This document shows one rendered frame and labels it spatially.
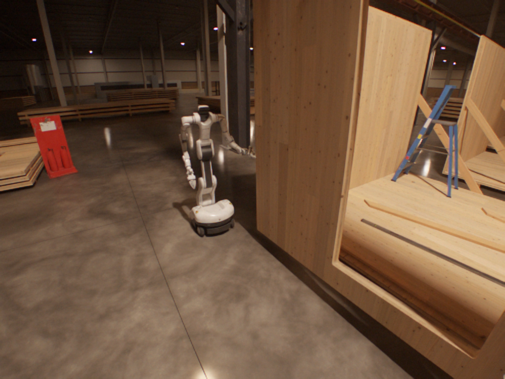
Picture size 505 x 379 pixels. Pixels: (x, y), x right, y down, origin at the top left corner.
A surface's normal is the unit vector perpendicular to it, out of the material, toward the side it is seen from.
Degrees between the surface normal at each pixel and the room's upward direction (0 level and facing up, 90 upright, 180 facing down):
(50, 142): 90
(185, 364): 0
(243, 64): 90
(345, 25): 90
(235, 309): 0
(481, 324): 0
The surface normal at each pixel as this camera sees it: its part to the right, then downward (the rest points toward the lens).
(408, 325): -0.84, 0.22
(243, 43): 0.55, 0.34
